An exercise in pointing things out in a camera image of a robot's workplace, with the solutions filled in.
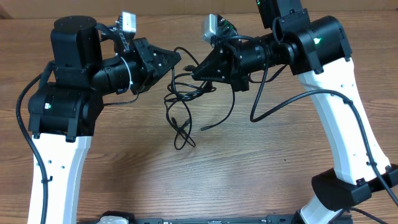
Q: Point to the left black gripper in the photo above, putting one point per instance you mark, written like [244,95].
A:
[145,55]

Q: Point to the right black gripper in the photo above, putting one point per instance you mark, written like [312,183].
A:
[228,66]

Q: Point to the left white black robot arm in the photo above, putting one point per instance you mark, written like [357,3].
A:
[91,60]

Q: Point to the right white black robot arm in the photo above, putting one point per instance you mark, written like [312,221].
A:
[319,54]

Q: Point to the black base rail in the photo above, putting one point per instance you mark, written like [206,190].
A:
[270,219]

